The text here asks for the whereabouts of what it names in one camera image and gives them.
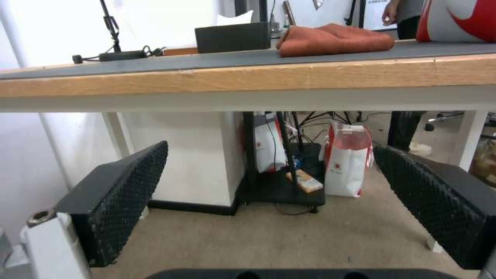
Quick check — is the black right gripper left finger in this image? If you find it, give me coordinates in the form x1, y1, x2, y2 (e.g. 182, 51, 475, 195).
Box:
19, 140, 170, 279

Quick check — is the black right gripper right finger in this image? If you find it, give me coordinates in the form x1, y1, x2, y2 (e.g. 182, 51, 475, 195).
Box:
373, 144, 496, 270

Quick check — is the white red paper bag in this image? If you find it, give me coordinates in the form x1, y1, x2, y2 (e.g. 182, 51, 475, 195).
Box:
323, 122, 374, 199
253, 115, 289, 174

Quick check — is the red and white takeout bag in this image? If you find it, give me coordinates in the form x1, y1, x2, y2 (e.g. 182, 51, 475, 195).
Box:
416, 0, 496, 43

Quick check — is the rust orange folded towel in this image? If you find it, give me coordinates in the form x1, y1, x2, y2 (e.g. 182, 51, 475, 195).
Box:
275, 24, 395, 58

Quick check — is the dark grey rectangular container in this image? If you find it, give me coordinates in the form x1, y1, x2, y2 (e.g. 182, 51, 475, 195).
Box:
194, 22, 270, 54

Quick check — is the orange snack box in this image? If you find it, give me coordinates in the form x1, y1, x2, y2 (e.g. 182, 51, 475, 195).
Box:
285, 170, 325, 193

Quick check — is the black wheeled cart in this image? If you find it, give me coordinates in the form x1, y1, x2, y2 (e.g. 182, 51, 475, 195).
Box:
239, 111, 327, 215

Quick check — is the black tripod stand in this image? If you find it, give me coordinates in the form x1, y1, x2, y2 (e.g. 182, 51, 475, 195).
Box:
98, 0, 123, 53

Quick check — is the wooden edged table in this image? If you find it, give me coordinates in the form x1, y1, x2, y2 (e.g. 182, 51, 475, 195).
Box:
0, 38, 496, 253

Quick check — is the person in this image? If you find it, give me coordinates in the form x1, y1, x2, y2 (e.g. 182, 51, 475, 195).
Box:
381, 0, 427, 40

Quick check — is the white tissue paper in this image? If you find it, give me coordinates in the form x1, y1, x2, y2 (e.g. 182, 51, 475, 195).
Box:
216, 9, 255, 27

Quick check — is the black cable with adapter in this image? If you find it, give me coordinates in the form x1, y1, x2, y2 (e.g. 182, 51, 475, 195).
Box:
72, 45, 167, 64

